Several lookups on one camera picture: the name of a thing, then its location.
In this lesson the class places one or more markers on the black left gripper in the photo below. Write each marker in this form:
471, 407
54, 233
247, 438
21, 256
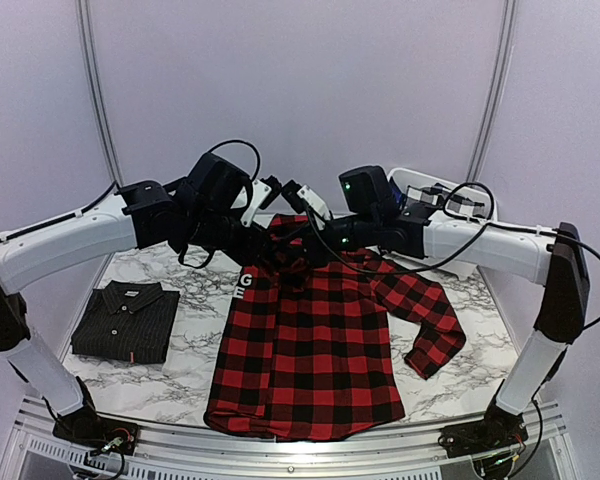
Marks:
251, 251

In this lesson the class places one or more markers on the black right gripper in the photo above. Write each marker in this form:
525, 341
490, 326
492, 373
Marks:
312, 245

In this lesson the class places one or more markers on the red black plaid shirt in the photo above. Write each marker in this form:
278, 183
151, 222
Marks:
305, 354

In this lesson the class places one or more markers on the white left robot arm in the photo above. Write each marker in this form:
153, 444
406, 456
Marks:
133, 217

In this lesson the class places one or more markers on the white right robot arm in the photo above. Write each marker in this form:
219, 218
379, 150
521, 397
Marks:
552, 258

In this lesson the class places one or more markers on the blue folded garment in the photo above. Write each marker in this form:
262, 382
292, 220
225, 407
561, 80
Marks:
398, 195

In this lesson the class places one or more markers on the black white plaid shirt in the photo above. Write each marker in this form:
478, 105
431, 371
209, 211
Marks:
439, 197

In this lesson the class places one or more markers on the white plastic bin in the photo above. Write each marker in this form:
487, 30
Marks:
405, 177

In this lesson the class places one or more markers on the black pinstripe folded shirt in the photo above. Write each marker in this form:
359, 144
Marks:
127, 322

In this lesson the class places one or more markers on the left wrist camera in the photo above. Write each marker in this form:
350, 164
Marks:
216, 186

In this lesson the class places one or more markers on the right wall corner profile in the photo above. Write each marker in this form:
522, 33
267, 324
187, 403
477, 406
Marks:
495, 91

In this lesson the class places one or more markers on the wall corner profile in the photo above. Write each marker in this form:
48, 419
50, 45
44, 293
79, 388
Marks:
495, 91
96, 92

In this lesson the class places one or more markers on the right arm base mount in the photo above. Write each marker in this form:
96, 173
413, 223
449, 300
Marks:
493, 449

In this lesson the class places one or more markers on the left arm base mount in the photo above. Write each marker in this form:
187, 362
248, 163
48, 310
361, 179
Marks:
102, 435

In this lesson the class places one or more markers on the left wall corner profile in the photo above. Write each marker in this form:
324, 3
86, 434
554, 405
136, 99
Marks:
96, 92

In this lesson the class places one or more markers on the aluminium front frame rail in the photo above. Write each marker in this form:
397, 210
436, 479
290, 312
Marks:
172, 451

